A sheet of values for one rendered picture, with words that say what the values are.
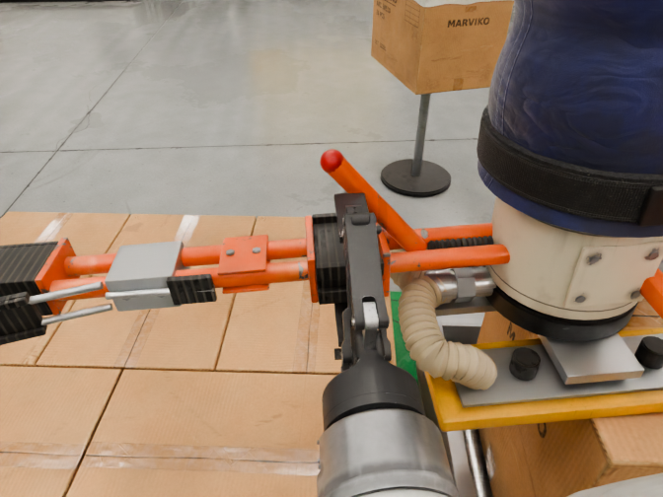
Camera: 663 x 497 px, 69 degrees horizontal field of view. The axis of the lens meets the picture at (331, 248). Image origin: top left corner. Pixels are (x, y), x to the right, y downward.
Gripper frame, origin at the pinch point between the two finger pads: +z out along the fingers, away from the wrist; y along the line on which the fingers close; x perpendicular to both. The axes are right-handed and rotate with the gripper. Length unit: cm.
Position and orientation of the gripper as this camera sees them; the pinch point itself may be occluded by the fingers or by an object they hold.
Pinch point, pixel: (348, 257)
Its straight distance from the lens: 50.5
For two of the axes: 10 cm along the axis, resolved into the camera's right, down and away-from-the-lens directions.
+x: 10.0, -0.5, 0.6
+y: 0.0, 7.9, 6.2
